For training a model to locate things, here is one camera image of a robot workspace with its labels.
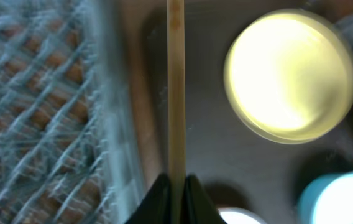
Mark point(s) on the white shallow bowl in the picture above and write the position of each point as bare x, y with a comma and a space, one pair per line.
234, 215

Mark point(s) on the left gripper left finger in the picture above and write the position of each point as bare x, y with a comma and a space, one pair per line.
155, 207

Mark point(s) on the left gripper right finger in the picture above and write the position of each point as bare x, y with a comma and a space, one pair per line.
197, 207

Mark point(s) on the light blue bowl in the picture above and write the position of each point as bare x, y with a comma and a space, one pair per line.
327, 200

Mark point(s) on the wooden chopstick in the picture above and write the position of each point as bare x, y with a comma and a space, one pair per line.
176, 104

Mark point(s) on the grey plastic dish rack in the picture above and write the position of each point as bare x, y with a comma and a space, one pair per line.
67, 148

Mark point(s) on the yellow round plate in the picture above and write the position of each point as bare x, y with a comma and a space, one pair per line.
289, 76

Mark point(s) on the dark brown serving tray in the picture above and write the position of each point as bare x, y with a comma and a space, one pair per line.
234, 164

